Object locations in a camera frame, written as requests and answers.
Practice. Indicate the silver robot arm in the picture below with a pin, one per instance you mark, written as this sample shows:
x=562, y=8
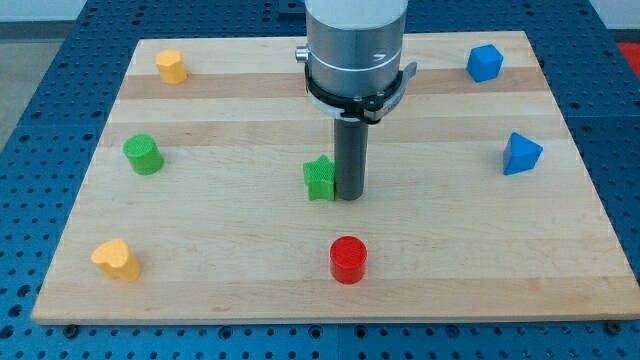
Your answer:
x=353, y=46

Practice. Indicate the green star block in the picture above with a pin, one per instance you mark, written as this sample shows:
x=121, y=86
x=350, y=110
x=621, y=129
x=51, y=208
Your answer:
x=319, y=178

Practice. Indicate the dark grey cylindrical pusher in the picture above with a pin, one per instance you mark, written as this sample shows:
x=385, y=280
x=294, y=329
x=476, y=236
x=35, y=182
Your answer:
x=350, y=148

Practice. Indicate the red cylinder block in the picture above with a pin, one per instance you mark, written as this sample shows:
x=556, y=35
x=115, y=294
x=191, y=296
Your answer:
x=348, y=256

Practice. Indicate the wooden board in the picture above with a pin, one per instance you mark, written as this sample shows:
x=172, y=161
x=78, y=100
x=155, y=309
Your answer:
x=225, y=233

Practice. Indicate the green cylinder block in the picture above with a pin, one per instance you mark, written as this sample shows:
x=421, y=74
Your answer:
x=143, y=154

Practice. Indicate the yellow hexagon block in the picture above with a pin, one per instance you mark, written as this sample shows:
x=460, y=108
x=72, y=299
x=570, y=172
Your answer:
x=171, y=67

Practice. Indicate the blue cube block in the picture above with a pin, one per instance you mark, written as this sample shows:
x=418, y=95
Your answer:
x=484, y=63

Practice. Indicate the blue triangle block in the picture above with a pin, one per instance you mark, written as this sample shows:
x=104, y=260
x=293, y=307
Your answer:
x=520, y=154

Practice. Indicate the yellow heart block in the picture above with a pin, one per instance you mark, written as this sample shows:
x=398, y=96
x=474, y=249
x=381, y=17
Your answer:
x=115, y=260

